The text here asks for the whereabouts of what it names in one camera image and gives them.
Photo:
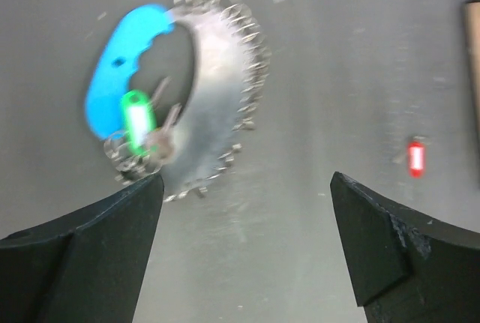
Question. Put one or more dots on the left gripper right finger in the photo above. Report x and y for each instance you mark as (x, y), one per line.
(405, 266)

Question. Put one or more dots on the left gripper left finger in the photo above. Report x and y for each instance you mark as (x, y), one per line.
(86, 266)

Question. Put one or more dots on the red capped key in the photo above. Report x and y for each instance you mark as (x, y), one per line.
(414, 155)

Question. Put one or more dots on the green capped key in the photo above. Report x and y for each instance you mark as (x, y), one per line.
(144, 136)

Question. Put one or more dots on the metal keyring with blue handle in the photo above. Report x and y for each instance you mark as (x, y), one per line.
(231, 63)

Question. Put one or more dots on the upper wooden shelf board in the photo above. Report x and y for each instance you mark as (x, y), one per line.
(471, 22)

